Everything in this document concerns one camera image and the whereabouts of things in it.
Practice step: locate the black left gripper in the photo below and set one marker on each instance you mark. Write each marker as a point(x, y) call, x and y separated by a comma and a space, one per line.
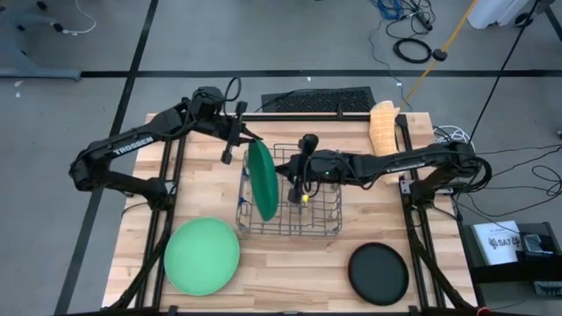
point(235, 127)

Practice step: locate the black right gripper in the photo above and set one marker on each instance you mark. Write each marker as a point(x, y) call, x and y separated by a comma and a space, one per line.
point(325, 169)

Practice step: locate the dark green plate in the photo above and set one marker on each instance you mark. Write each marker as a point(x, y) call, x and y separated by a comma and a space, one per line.
point(263, 180)

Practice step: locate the light green plate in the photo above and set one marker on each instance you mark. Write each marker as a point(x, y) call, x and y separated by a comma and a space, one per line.
point(202, 256)

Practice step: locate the black plate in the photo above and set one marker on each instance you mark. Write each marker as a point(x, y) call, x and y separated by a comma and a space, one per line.
point(378, 274)

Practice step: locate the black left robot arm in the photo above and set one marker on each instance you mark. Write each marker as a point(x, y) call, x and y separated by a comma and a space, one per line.
point(131, 147)

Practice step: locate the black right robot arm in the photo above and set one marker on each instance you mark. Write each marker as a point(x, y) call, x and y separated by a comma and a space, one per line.
point(439, 160)

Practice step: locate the black keyboard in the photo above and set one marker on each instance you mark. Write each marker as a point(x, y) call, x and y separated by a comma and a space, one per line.
point(320, 101)

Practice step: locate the yellow checked towel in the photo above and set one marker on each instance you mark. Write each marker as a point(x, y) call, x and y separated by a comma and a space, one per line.
point(383, 127)

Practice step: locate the black round puck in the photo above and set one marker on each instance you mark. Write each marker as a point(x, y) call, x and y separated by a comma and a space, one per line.
point(439, 55)

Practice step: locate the black power strip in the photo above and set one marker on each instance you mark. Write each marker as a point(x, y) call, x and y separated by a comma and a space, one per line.
point(423, 21)

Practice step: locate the grey desk base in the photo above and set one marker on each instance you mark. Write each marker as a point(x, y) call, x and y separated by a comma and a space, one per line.
point(44, 74)

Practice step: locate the black caster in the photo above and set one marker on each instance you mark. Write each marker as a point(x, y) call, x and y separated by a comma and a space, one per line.
point(41, 5)
point(58, 26)

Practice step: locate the black side shelf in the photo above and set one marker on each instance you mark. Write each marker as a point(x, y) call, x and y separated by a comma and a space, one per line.
point(505, 274)

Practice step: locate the black device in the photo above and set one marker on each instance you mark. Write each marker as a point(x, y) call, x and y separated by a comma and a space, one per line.
point(533, 243)

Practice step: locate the white plastic object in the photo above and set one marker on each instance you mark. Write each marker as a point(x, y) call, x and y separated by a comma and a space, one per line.
point(496, 13)

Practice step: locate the black aluminium table frame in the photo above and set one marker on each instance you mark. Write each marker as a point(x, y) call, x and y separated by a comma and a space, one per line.
point(285, 117)

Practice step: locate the silver mounting bracket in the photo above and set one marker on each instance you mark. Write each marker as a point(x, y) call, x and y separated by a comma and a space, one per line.
point(406, 188)

